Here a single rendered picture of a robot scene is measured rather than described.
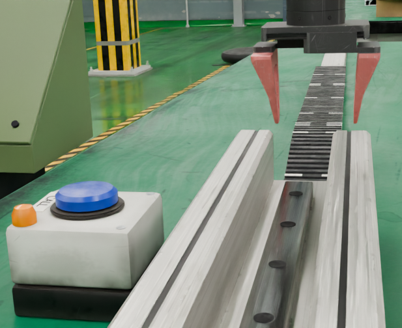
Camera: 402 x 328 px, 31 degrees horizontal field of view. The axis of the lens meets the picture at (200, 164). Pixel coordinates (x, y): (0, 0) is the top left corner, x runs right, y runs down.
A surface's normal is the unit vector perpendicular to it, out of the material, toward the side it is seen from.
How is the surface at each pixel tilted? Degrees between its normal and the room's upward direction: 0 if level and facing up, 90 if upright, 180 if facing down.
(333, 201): 0
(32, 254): 90
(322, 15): 90
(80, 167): 0
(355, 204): 0
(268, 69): 111
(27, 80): 45
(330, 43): 90
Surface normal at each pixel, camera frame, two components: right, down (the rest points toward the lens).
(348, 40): -0.19, 0.27
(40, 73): -0.19, -0.49
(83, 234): -0.20, -0.12
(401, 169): -0.04, -0.96
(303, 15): -0.55, 0.25
